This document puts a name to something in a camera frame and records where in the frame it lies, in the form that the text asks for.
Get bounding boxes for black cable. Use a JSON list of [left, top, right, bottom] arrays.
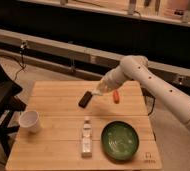
[[12, 41, 28, 82], [144, 89, 166, 117]]

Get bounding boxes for black cable left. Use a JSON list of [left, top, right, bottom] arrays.
[[12, 41, 28, 82]]

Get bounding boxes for white sponge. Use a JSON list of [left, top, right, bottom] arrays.
[[92, 85, 107, 96]]

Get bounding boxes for black cable right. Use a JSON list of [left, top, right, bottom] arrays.
[[144, 89, 166, 117]]

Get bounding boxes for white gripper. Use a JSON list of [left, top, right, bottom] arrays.
[[101, 70, 126, 92]]

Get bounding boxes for black rectangular block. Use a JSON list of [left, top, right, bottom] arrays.
[[78, 91, 92, 108]]

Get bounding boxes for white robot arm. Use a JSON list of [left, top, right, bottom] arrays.
[[101, 55, 190, 131]]

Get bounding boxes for clear plastic bottle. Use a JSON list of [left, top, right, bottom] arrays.
[[81, 116, 92, 157]]

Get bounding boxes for wooden table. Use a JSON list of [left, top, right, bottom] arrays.
[[6, 81, 162, 171]]

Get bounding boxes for green ceramic bowl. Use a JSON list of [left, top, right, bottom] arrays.
[[101, 121, 140, 162]]

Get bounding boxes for white paper cup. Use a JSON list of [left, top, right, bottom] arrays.
[[18, 111, 41, 133]]

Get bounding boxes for orange carrot toy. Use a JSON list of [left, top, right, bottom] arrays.
[[113, 90, 120, 104]]

